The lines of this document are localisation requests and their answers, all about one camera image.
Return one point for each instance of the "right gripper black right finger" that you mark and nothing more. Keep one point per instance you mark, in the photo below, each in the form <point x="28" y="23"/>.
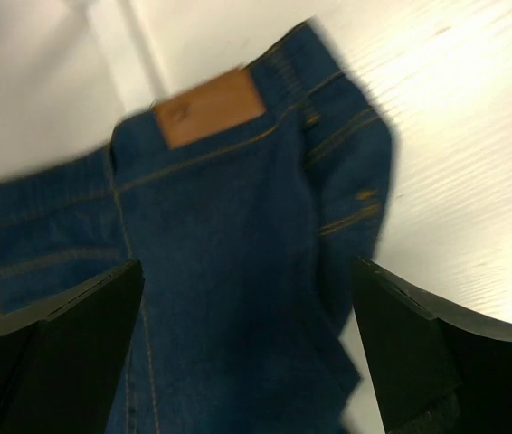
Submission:
<point x="436" y="366"/>

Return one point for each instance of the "dark blue denim trousers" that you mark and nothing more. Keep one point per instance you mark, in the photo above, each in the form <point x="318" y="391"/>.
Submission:
<point x="245" y="238"/>

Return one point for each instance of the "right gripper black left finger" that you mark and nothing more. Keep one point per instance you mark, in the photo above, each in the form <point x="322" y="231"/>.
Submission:
<point x="61" y="357"/>

